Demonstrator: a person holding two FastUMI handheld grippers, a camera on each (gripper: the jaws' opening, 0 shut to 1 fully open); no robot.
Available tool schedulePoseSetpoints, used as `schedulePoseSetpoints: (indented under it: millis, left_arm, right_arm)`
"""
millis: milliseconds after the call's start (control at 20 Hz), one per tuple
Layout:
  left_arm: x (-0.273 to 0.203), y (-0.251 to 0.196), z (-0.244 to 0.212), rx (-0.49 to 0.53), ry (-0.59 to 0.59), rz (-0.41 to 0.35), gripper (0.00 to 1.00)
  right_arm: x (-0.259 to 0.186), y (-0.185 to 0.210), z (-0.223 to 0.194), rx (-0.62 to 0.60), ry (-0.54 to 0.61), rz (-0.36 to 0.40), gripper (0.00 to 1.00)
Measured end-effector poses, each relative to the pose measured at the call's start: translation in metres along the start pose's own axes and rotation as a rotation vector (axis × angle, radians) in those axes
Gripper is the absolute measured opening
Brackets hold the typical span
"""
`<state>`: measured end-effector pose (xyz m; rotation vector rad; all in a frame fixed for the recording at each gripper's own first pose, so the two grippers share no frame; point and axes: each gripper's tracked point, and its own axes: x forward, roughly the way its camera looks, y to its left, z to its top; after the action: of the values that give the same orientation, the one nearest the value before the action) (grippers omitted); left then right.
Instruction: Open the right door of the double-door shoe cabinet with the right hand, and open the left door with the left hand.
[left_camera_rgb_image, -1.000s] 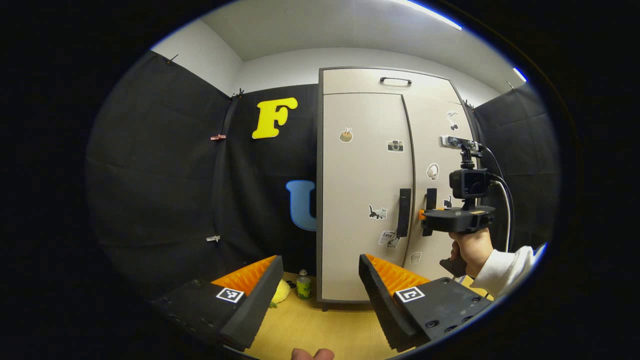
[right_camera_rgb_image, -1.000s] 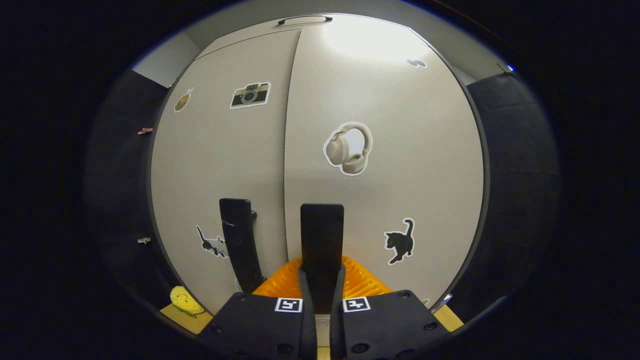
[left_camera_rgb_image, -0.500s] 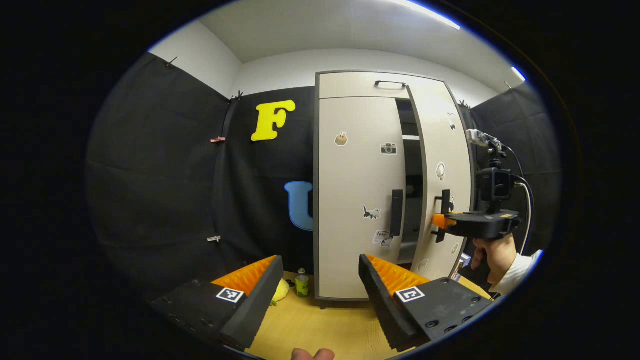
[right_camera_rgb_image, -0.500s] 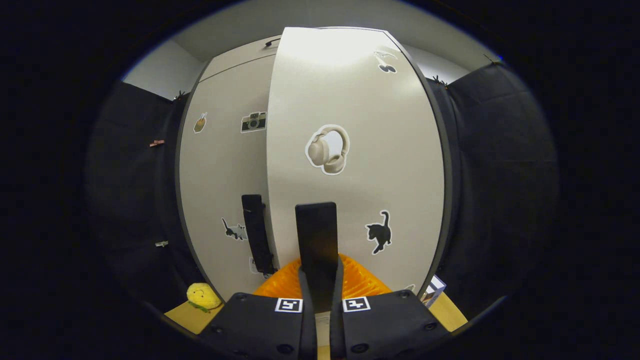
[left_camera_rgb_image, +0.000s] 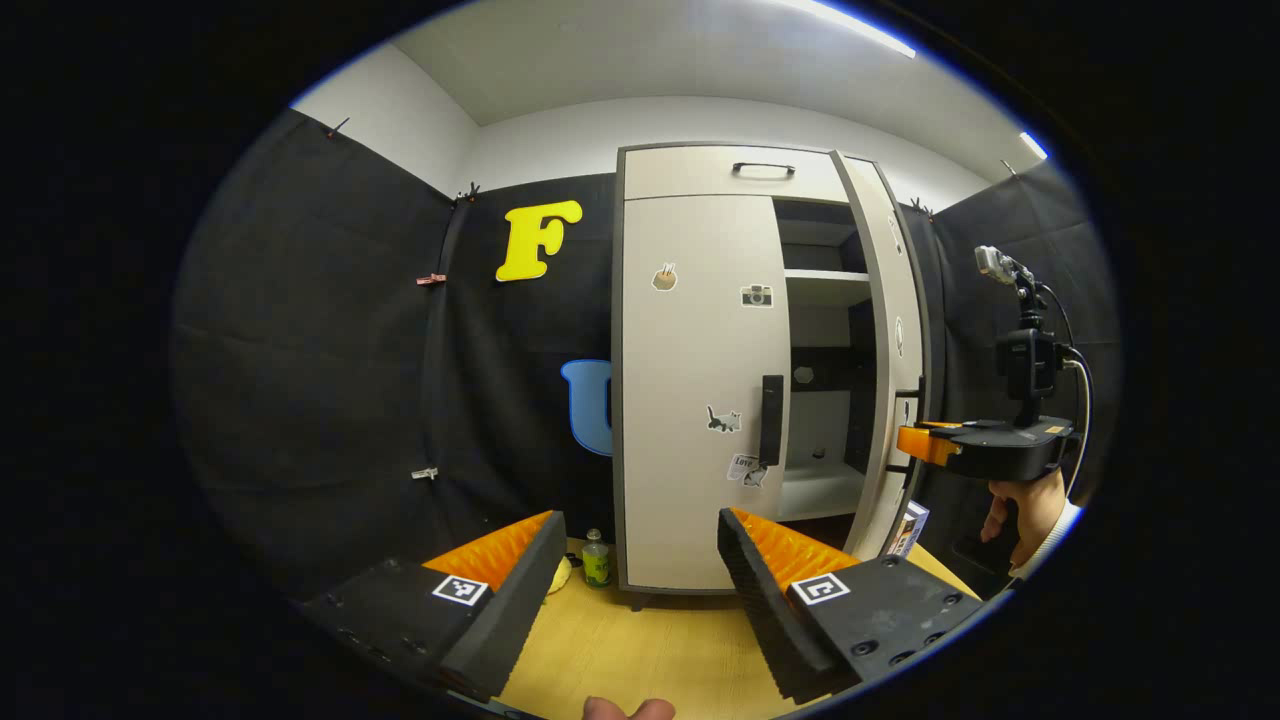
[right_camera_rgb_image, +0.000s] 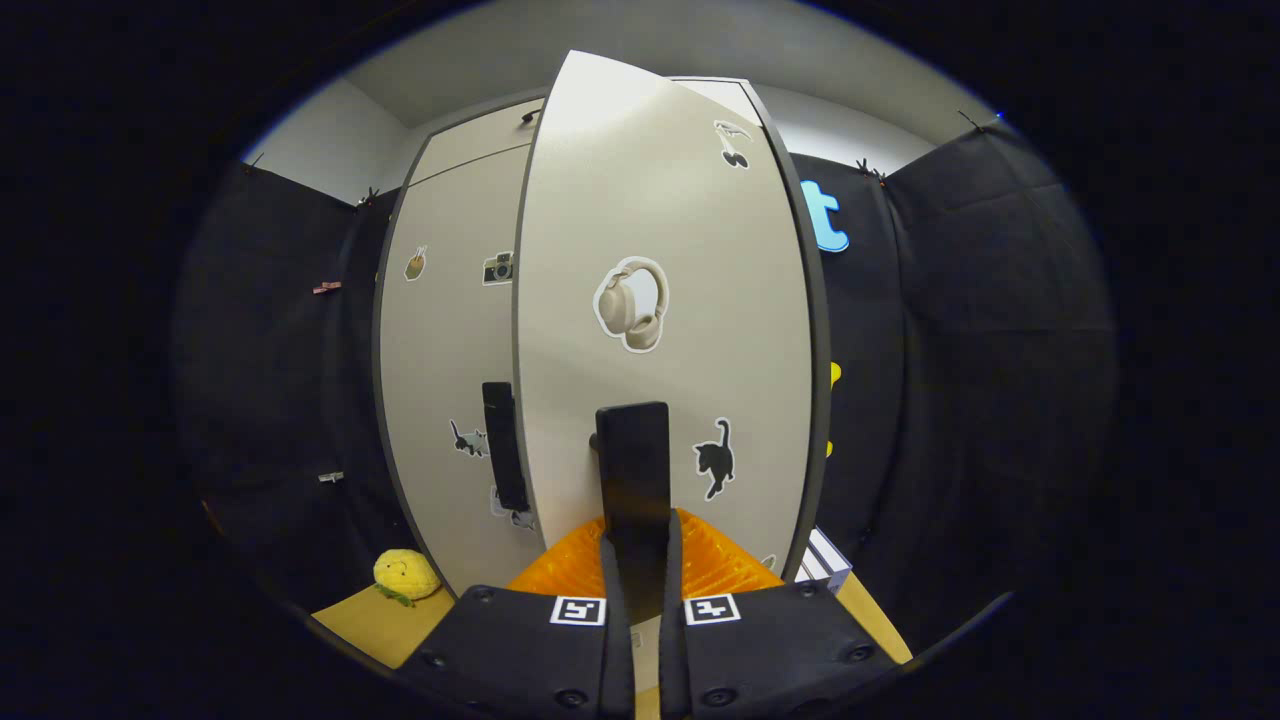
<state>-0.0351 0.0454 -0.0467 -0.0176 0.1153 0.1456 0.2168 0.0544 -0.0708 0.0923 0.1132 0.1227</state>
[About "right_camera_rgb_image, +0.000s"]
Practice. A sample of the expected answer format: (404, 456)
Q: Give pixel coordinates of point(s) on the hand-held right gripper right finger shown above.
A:
(672, 640)

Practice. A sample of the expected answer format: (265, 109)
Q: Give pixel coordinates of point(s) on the white purple box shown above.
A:
(825, 560)

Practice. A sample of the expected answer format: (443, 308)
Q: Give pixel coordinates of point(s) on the yellow plush toy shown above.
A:
(405, 575)

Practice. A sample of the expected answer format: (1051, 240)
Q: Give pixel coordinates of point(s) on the black backdrop cloth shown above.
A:
(1000, 350)

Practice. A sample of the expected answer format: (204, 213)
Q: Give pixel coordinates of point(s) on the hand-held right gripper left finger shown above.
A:
(615, 640)

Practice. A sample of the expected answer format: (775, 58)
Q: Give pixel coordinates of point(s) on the cabinet door with headphone sticker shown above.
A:
(620, 200)

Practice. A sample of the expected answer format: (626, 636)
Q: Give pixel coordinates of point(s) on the cabinet door with camera sticker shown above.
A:
(440, 350)

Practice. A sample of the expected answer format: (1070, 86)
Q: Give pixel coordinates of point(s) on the double-door shoe cabinet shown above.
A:
(821, 400)

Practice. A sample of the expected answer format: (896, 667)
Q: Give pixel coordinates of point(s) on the black binder clip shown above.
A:
(368, 197)
(970, 122)
(870, 170)

